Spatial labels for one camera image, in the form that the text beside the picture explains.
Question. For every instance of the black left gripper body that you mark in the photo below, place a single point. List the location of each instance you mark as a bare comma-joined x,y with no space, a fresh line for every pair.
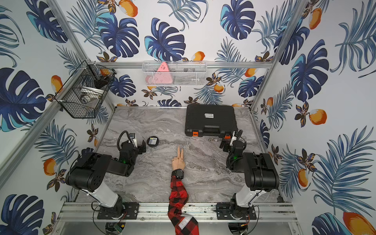
140,147

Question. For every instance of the pink triangular object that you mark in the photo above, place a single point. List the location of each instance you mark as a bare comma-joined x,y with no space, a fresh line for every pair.
161,77

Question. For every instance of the black plastic tool case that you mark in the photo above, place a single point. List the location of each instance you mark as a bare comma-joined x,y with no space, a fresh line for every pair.
210,120

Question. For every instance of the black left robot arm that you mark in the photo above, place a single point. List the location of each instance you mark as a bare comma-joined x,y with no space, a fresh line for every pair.
88,173

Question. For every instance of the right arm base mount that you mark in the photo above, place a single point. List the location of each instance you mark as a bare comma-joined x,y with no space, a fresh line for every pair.
231,211

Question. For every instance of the round black disc gadget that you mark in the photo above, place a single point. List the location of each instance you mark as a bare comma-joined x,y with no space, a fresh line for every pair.
153,141

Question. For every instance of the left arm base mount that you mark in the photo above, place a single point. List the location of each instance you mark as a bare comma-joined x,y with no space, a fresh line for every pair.
127,211

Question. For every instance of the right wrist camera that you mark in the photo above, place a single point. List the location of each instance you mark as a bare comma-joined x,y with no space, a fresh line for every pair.
234,138

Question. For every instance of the black wire basket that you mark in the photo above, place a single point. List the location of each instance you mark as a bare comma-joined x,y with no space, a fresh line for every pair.
86,89

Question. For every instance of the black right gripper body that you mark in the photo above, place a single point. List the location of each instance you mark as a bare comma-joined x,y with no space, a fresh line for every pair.
227,148

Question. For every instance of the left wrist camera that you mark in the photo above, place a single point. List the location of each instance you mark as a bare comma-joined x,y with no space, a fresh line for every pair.
133,139

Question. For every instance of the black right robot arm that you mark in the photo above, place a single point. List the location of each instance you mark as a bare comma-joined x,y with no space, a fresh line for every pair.
260,177

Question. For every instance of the red plaid sleeved forearm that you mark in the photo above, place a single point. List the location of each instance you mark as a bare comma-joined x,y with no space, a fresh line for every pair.
184,224

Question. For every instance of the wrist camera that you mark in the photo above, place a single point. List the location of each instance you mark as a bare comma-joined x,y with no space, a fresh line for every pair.
133,139
234,138

